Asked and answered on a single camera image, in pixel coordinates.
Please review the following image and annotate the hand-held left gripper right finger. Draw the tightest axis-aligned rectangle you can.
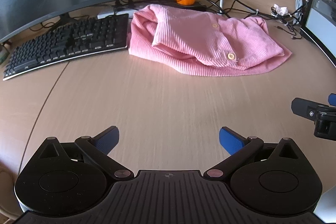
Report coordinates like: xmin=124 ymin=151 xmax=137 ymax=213
xmin=203 ymin=126 xmax=302 ymax=180

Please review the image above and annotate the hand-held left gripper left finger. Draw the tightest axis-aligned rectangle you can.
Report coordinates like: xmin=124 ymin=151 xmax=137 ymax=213
xmin=37 ymin=126 xmax=134 ymax=180

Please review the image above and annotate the pink ribbed button shirt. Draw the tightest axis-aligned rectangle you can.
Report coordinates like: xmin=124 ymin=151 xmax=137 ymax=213
xmin=128 ymin=4 xmax=293 ymax=77

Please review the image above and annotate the flat black monitor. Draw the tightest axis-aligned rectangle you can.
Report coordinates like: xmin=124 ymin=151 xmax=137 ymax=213
xmin=300 ymin=0 xmax=336 ymax=68

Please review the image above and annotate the crumpled white tissue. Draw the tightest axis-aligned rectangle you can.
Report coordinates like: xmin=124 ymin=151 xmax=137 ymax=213
xmin=271 ymin=4 xmax=289 ymax=16

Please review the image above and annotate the black keyboard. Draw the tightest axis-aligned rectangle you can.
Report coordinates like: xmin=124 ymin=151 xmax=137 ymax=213
xmin=3 ymin=13 xmax=130 ymax=81

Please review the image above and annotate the white power strip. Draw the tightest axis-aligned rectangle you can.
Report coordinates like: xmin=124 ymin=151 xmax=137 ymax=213
xmin=97 ymin=5 xmax=147 ymax=19

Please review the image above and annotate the thin black plug cable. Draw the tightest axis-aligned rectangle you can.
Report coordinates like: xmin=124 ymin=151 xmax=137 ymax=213
xmin=277 ymin=26 xmax=302 ymax=41

